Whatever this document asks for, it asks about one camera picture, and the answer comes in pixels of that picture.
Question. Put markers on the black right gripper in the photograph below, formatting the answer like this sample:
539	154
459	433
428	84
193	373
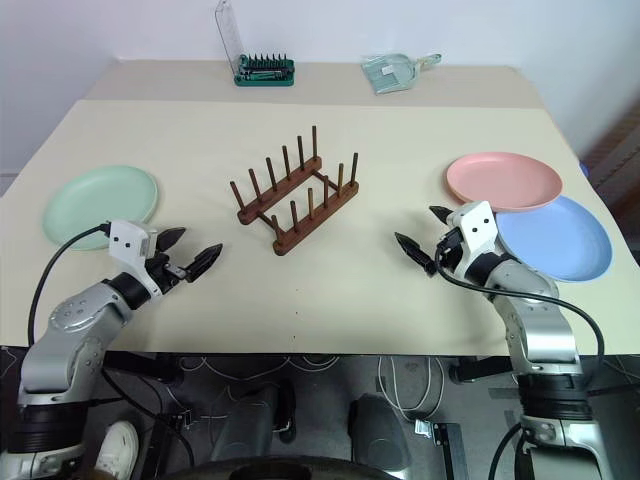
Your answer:
451	251

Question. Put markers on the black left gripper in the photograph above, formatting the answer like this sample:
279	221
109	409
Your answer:
162	269

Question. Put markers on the pink red plate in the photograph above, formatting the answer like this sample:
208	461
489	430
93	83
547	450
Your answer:
505	177

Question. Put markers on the light green plate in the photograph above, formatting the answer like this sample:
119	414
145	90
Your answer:
100	195

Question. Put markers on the brown wooden plate rack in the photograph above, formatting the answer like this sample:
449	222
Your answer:
320	217

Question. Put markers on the light blue plate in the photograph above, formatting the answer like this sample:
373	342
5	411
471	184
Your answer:
555	240

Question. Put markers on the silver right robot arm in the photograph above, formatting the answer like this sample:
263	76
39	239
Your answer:
540	340

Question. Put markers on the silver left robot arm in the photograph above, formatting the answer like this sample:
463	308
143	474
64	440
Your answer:
75	320

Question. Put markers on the cream table mat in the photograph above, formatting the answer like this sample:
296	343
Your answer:
320	300

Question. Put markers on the green dustpan in plastic bag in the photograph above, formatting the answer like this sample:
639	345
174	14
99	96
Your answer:
390	72

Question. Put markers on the small blue plastic object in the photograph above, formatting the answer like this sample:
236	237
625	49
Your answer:
586	168

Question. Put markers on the green screwdriver bit set case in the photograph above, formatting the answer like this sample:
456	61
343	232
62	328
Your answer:
265	76

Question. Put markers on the black table leg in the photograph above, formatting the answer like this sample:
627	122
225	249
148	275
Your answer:
162	445
452	450

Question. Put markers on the dark grey rounded shell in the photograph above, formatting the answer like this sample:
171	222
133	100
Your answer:
380	430

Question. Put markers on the white shoe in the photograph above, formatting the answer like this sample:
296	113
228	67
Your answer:
117	445

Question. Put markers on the black curved rim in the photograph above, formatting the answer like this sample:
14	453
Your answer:
280	470

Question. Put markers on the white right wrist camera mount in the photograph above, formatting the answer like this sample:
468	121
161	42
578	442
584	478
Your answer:
480	220

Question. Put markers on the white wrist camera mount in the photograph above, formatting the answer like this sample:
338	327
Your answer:
125	237
480	220

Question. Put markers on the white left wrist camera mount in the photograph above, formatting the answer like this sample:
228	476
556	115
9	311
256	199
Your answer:
125	237

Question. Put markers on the silver metal bracket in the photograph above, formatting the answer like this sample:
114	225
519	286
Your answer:
424	428

